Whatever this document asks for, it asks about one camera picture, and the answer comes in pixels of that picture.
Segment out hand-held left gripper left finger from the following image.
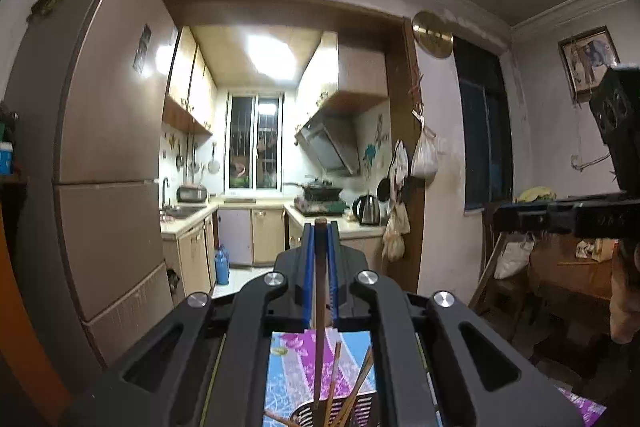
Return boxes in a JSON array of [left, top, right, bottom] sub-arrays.
[[60, 223, 318, 427]]

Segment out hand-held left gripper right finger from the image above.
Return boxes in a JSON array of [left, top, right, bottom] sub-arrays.
[[326, 222, 587, 427]]

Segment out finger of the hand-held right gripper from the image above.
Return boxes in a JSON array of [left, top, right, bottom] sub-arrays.
[[491, 193, 640, 240]]

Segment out dark wooden chopstick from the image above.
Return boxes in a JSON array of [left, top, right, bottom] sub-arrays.
[[313, 217, 327, 414]]

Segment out blue perforated utensil holder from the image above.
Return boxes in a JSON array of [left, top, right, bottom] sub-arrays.
[[288, 393, 379, 427]]

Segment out person's right hand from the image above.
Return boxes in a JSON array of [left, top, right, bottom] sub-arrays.
[[609, 241, 640, 345]]

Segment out dark wooden sideboard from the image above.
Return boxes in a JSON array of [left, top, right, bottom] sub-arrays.
[[527, 231, 628, 378]]

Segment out beige kitchen base cabinets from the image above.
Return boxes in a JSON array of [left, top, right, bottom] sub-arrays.
[[160, 202, 387, 303]]

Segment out steel electric kettle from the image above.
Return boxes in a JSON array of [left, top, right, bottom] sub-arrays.
[[352, 192, 382, 228]]

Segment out beige hanging bags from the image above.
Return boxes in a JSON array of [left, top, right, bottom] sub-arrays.
[[382, 201, 412, 264]]

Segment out black wok on stove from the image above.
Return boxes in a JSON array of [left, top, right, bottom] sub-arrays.
[[283, 176, 350, 216]]

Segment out floral striped tablecloth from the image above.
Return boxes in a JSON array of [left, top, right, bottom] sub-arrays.
[[262, 329, 614, 427]]

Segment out blue plastic bottle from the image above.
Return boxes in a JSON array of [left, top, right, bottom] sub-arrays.
[[213, 244, 231, 286]]

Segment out wooden chair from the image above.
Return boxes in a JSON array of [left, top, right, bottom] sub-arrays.
[[469, 201, 538, 340]]

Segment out dark room window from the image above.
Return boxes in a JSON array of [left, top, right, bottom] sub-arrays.
[[451, 34, 517, 214]]

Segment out white hanging cloth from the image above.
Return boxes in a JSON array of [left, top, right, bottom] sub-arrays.
[[388, 139, 410, 188]]

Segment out steel range hood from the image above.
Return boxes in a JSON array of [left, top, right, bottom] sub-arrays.
[[294, 109, 362, 178]]

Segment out grey countertop appliance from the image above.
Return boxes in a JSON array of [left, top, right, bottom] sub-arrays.
[[176, 184, 209, 204]]

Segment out kitchen window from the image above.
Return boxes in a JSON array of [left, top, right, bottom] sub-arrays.
[[226, 91, 287, 194]]

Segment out white plastic bag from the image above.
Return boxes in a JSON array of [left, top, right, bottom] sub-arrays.
[[409, 127, 440, 181]]

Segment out beige cabinet above hood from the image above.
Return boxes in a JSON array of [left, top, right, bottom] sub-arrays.
[[294, 31, 389, 116]]

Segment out brown refrigerator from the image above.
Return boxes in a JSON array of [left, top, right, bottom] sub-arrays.
[[4, 0, 177, 370]]

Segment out framed wall picture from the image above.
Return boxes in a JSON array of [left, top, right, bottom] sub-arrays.
[[557, 25, 622, 104]]

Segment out round golden wall plate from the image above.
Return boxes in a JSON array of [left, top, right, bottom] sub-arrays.
[[411, 10, 454, 58]]

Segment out beige wall cabinets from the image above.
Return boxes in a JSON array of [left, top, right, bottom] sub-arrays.
[[162, 26, 219, 136]]

